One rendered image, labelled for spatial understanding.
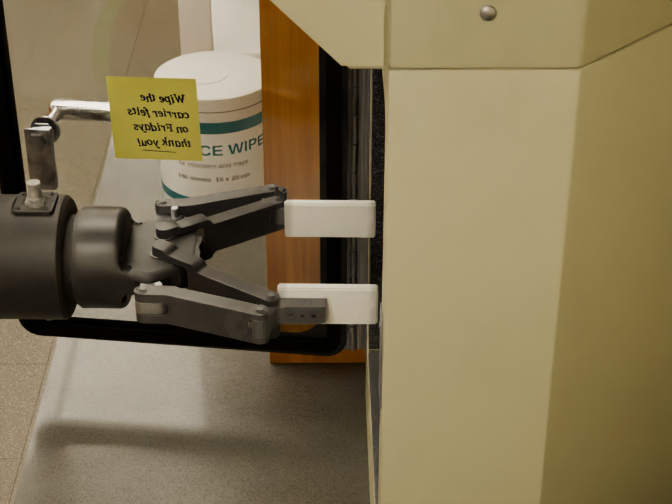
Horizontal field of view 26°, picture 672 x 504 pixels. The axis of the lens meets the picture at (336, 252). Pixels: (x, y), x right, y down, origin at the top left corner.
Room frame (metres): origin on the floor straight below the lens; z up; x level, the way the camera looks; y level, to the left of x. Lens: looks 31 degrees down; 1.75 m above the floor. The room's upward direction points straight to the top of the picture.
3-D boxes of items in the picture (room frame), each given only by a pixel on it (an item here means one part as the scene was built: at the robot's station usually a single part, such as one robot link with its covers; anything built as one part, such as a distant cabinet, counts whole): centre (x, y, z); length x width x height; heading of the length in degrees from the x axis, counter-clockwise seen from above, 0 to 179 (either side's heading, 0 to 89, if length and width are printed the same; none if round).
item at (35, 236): (0.91, 0.22, 1.20); 0.09 x 0.06 x 0.12; 179
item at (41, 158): (1.10, 0.25, 1.18); 0.02 x 0.02 x 0.06; 83
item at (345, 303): (0.85, 0.01, 1.19); 0.07 x 0.01 x 0.03; 89
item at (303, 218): (0.97, 0.00, 1.19); 0.07 x 0.01 x 0.03; 89
